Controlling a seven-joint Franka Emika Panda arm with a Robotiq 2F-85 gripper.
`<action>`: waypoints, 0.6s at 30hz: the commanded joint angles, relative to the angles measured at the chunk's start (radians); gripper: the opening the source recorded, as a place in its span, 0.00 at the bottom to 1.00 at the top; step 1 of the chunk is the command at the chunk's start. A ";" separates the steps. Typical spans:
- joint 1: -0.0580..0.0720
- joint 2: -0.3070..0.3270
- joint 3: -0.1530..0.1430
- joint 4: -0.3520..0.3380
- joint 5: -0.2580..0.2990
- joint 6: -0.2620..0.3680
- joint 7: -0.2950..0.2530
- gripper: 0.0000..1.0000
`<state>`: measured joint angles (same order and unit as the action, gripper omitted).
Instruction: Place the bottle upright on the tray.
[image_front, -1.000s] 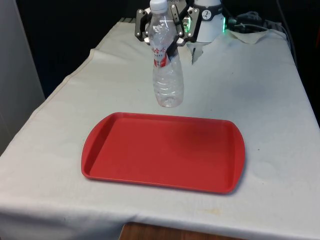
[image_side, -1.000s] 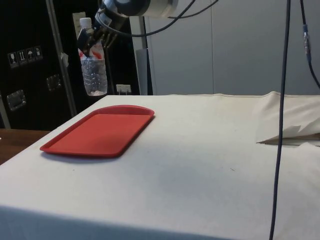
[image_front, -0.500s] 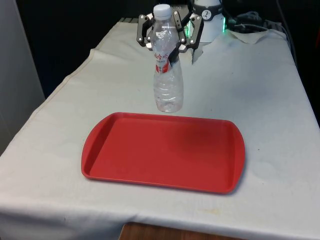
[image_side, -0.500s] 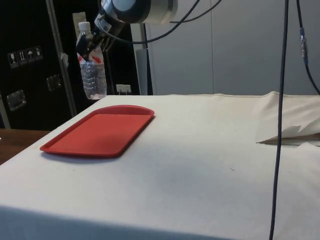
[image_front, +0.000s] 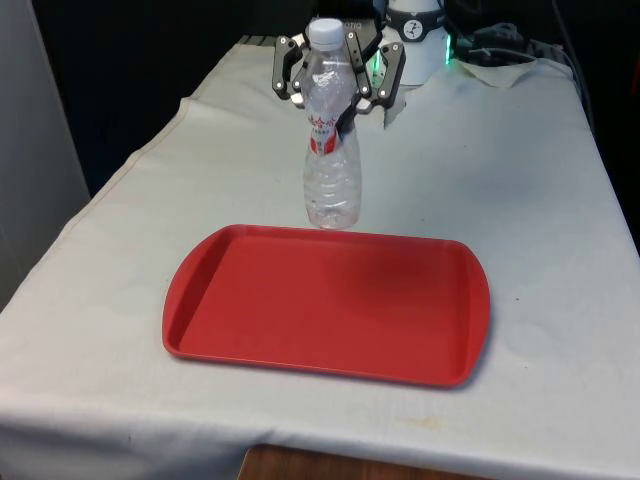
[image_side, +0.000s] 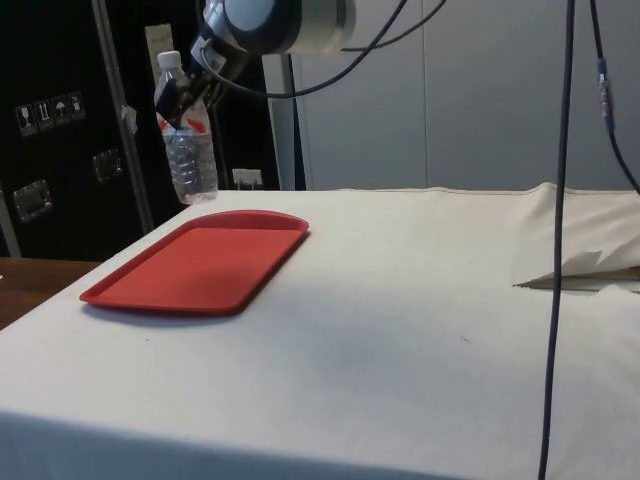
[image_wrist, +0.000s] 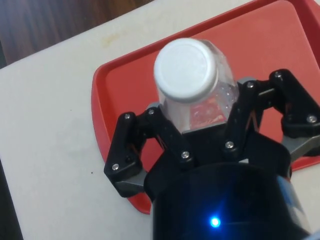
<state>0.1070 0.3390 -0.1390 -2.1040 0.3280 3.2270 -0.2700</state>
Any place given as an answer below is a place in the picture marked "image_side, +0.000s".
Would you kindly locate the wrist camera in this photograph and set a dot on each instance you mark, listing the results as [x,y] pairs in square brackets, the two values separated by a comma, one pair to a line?
[209,55]

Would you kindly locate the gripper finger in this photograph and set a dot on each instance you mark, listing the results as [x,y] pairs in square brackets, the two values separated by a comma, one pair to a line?
[206,92]
[169,100]

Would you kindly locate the red tray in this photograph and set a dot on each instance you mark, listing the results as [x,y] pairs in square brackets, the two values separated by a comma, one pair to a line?
[200,265]

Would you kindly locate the black cabinet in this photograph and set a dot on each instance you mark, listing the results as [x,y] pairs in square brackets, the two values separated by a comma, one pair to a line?
[60,150]

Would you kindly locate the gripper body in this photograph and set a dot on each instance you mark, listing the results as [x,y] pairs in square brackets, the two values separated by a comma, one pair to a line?
[227,67]

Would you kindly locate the pale lockers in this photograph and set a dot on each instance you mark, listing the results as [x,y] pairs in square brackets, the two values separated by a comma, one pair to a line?
[450,100]

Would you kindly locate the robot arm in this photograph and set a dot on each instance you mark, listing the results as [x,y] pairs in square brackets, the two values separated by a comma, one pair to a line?
[285,25]

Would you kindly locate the clear plastic bottle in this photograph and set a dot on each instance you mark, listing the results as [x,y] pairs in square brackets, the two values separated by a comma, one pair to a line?
[190,160]

